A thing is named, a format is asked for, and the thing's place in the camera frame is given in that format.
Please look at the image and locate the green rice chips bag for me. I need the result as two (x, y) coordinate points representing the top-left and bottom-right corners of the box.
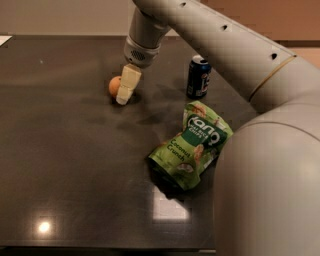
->
(148, 101), (233, 191)

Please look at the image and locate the blue pepsi can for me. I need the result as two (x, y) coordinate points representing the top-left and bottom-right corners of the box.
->
(186, 55), (211, 99)

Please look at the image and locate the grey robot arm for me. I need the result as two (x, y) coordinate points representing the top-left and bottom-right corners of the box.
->
(125, 0), (320, 256)

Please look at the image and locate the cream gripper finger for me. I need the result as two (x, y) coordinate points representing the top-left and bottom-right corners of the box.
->
(116, 64), (142, 105)

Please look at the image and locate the orange fruit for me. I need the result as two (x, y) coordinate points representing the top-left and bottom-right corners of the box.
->
(108, 76), (121, 98)

